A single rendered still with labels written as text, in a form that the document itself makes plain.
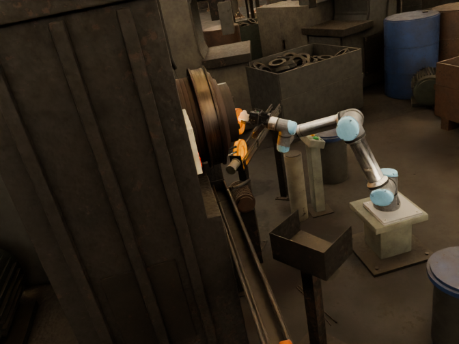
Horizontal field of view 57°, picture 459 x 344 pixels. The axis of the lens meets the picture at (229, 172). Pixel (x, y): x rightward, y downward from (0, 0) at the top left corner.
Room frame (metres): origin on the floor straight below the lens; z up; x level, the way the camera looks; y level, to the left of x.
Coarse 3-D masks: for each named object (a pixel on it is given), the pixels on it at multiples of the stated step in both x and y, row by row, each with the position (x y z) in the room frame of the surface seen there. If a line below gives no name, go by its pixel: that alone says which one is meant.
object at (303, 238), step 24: (288, 216) 1.54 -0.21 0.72; (288, 240) 1.37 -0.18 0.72; (312, 240) 1.50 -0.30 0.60; (336, 240) 1.31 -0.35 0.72; (288, 264) 1.39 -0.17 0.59; (312, 264) 1.29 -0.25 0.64; (336, 264) 1.30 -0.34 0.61; (312, 288) 1.40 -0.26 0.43; (312, 312) 1.41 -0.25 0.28; (312, 336) 1.42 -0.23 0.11
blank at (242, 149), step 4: (240, 140) 2.36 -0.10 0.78; (244, 140) 2.41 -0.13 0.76; (236, 144) 2.33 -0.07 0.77; (240, 144) 2.35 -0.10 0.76; (244, 144) 2.39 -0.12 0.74; (236, 148) 2.31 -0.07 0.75; (240, 148) 2.34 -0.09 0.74; (244, 148) 2.39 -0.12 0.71; (240, 152) 2.39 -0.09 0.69; (244, 152) 2.38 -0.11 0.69; (244, 156) 2.37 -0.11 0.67
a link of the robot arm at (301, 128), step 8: (344, 112) 2.14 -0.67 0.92; (360, 112) 2.08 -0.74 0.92; (320, 120) 2.23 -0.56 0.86; (328, 120) 2.19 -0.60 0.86; (336, 120) 2.16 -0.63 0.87; (296, 128) 2.29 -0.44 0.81; (304, 128) 2.26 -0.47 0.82; (312, 128) 2.23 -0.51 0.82; (320, 128) 2.21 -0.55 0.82; (328, 128) 2.19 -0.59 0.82; (296, 136) 2.29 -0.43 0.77; (304, 136) 2.28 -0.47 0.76
